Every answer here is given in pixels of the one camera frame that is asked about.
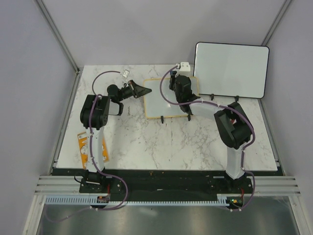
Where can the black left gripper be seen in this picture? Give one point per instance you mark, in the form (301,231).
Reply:
(139,90)

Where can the yellow framed whiteboard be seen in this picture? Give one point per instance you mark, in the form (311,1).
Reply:
(154,104)

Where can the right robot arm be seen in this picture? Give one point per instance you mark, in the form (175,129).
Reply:
(233,125)

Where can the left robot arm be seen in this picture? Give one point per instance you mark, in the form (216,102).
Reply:
(94,117)

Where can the black framed whiteboard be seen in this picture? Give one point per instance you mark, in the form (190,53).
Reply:
(231,69)

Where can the orange card package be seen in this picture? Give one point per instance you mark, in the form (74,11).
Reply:
(83,146)

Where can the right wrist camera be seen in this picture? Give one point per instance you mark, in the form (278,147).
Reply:
(183,67)

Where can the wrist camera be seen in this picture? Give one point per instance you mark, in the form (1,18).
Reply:
(183,67)
(125,73)

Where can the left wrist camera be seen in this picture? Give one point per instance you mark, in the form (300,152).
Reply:
(125,73)

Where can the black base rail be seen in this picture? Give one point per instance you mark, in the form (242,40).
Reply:
(163,184)

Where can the white cable duct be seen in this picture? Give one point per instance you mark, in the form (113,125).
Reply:
(101,200)

